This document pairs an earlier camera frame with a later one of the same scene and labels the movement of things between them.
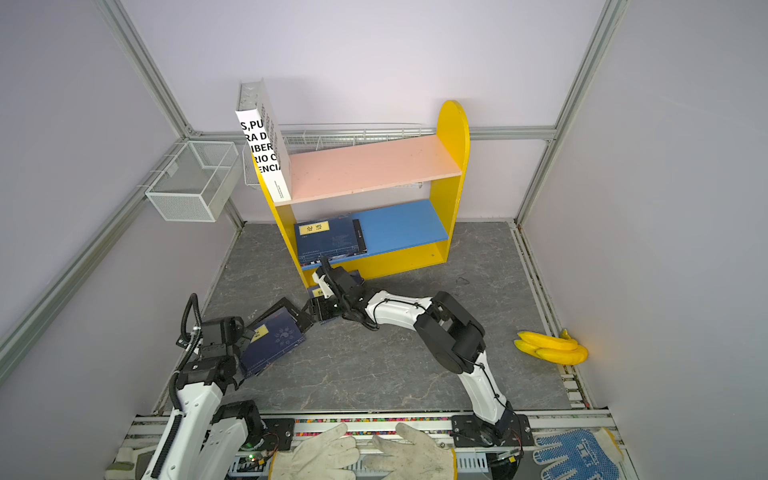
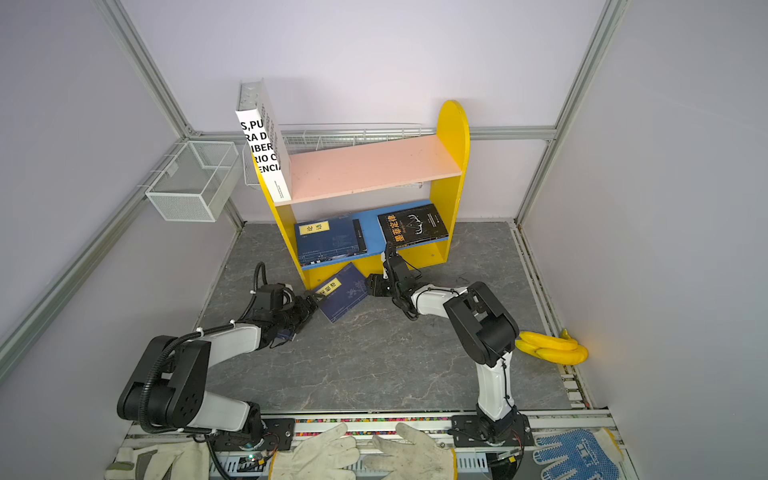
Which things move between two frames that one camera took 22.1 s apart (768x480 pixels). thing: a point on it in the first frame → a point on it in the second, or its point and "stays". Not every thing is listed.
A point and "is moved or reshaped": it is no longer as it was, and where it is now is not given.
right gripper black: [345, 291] → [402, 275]
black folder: [301, 320] is moved or reshaped
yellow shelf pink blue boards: [375, 206] stays
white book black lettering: [257, 119] stays
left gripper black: [242, 341] → [305, 311]
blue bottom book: [332, 238] stays
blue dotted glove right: [591, 454] stays
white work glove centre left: [323, 455] stays
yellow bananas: [563, 351] stays
